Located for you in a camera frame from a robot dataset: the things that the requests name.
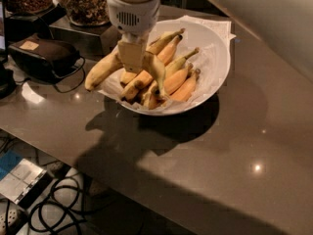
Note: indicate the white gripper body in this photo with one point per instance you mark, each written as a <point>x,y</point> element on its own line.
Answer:
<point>134,17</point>

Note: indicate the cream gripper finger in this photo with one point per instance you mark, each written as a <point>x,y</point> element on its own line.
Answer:
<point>132,54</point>

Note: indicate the large curved yellow banana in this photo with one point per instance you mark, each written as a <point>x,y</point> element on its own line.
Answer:
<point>151,64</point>

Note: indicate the small yellow banana left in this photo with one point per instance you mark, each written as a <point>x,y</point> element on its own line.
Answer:
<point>126,77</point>

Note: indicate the top yellow banana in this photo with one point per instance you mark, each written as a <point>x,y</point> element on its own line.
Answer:
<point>157,45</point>

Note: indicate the orange banana upper middle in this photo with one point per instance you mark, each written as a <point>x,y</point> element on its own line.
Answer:
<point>168,52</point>

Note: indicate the orange banana under curved one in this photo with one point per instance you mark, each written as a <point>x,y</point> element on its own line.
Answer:
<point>139,82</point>

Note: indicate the green-stemmed yellow banana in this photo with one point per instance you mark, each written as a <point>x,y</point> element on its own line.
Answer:
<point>179,62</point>

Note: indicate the orange banana right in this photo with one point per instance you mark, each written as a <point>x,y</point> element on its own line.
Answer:
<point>185,91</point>

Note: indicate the white bowl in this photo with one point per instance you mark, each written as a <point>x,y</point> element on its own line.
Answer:
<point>212,59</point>

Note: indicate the metal stand block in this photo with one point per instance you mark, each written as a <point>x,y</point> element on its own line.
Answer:
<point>93,43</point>

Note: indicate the glass jar of granola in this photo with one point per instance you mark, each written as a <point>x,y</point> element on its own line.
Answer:
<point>87,12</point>

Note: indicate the white paper liner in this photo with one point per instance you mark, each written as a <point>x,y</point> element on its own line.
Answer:
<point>219,26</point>

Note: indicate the black VR headset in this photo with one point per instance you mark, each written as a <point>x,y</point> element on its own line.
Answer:
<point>46,60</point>

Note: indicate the blue object on floor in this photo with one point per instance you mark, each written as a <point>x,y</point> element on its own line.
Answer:
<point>7,162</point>

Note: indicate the silver box on floor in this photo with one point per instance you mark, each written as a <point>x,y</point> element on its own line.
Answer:
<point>24,183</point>

